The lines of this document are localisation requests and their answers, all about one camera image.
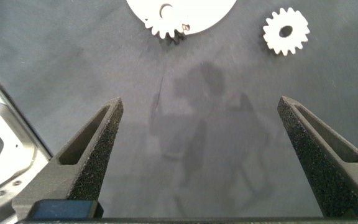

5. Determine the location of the small steel gear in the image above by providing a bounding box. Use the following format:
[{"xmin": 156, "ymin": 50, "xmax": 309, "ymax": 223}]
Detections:
[{"xmin": 262, "ymin": 7, "xmax": 311, "ymax": 57}]

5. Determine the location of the large steel gear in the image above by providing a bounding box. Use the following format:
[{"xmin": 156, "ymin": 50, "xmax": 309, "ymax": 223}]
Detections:
[{"xmin": 144, "ymin": 3, "xmax": 186, "ymax": 40}]

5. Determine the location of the dark mat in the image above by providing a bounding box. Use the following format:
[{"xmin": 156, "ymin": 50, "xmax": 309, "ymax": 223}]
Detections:
[{"xmin": 0, "ymin": 0, "xmax": 358, "ymax": 218}]

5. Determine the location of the round white plate with pins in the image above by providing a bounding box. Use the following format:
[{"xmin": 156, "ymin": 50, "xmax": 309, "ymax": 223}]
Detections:
[{"xmin": 125, "ymin": 0, "xmax": 238, "ymax": 35}]

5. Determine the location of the shiny boxy camera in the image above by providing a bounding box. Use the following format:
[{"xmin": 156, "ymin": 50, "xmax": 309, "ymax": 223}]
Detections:
[{"xmin": 0, "ymin": 55, "xmax": 54, "ymax": 224}]

